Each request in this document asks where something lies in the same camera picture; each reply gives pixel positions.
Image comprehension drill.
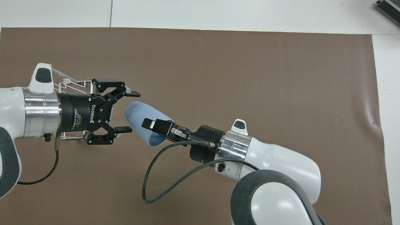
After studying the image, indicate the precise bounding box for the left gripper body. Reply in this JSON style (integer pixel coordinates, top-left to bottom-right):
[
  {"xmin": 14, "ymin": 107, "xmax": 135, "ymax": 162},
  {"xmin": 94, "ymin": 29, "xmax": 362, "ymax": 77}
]
[{"xmin": 58, "ymin": 93, "xmax": 113, "ymax": 133}]

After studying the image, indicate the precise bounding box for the black cable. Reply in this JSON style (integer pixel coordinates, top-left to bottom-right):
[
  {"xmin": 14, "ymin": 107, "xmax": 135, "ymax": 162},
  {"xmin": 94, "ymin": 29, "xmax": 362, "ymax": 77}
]
[
  {"xmin": 17, "ymin": 132, "xmax": 60, "ymax": 185},
  {"xmin": 142, "ymin": 140, "xmax": 261, "ymax": 204}
]

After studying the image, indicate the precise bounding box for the white wire cup holder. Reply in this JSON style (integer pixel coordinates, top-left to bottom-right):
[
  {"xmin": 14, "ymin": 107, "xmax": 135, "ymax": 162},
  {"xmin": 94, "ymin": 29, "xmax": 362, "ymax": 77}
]
[{"xmin": 49, "ymin": 67, "xmax": 95, "ymax": 141}]

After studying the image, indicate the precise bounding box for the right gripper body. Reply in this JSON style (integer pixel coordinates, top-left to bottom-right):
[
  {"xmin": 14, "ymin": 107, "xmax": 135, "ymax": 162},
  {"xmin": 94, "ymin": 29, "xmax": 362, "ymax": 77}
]
[{"xmin": 181, "ymin": 124, "xmax": 226, "ymax": 165}]

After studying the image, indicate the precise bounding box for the light blue cup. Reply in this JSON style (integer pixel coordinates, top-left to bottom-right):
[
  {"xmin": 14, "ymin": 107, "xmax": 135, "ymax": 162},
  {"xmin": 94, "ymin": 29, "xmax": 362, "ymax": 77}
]
[{"xmin": 124, "ymin": 101, "xmax": 175, "ymax": 148}]

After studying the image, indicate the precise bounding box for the grey ribbed metal device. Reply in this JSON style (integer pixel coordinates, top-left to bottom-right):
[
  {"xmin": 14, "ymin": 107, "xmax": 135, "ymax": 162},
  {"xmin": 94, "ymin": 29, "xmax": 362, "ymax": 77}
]
[{"xmin": 375, "ymin": 0, "xmax": 400, "ymax": 18}]

